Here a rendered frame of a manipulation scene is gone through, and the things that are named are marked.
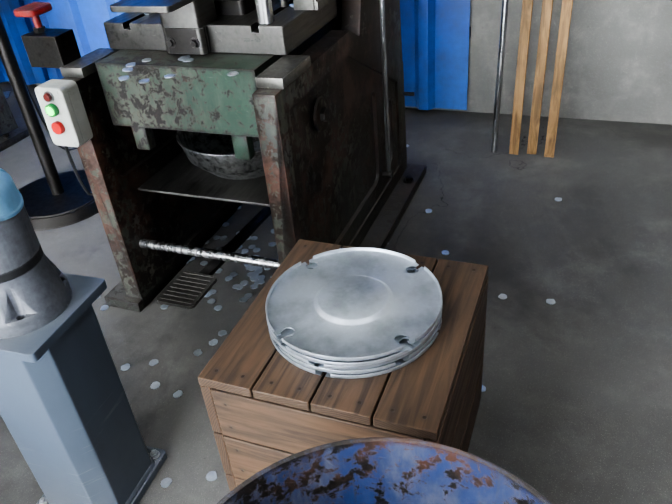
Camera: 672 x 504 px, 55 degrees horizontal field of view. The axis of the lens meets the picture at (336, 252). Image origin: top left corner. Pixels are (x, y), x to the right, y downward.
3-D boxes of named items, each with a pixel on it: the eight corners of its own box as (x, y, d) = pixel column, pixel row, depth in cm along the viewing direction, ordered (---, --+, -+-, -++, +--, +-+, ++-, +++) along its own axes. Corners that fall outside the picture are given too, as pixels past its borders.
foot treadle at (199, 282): (196, 324, 148) (191, 306, 145) (159, 317, 151) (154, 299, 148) (298, 198, 192) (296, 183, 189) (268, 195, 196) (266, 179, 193)
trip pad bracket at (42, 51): (81, 118, 148) (53, 31, 137) (48, 115, 152) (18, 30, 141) (97, 108, 153) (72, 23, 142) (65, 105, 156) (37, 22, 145)
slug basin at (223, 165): (279, 199, 152) (274, 160, 147) (158, 184, 164) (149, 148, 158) (331, 138, 178) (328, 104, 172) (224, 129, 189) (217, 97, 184)
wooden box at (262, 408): (436, 573, 107) (438, 433, 87) (234, 511, 119) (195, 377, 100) (481, 398, 137) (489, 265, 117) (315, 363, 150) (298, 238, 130)
